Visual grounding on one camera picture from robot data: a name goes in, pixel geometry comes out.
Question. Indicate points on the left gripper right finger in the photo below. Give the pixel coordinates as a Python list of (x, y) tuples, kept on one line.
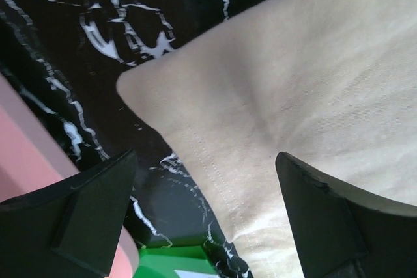
[(341, 230)]

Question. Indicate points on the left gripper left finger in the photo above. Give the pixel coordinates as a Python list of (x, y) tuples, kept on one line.
[(70, 228)]

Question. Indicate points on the beige t shirt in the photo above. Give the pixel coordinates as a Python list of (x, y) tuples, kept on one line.
[(332, 82)]

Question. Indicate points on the pink tiered shelf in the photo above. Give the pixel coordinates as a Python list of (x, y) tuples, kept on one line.
[(30, 160)]

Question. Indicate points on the green board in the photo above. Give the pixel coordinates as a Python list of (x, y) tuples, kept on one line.
[(174, 262)]

